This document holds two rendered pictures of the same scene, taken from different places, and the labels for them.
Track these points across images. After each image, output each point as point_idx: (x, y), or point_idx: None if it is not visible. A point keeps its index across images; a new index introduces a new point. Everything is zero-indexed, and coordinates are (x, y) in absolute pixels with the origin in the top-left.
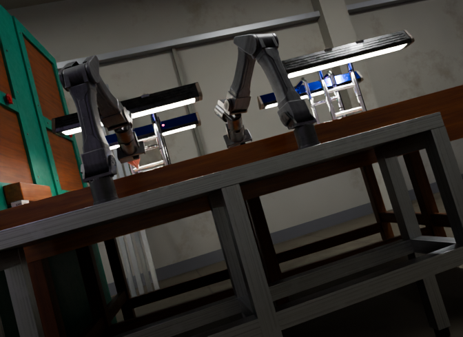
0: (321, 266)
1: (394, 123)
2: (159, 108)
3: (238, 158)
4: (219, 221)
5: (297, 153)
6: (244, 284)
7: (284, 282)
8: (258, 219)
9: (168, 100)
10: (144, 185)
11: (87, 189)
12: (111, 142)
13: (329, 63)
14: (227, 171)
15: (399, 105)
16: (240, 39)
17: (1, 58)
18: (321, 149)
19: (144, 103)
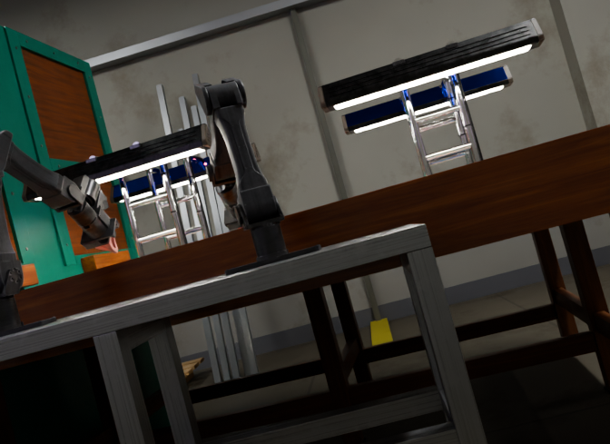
0: (304, 418)
1: (448, 202)
2: (152, 163)
3: (213, 253)
4: (155, 353)
5: (197, 290)
6: (188, 438)
7: (242, 439)
8: (314, 310)
9: (162, 152)
10: (94, 289)
11: (28, 291)
12: (138, 189)
13: (396, 85)
14: (101, 315)
15: (459, 172)
16: (197, 91)
17: None
18: (231, 284)
19: (132, 157)
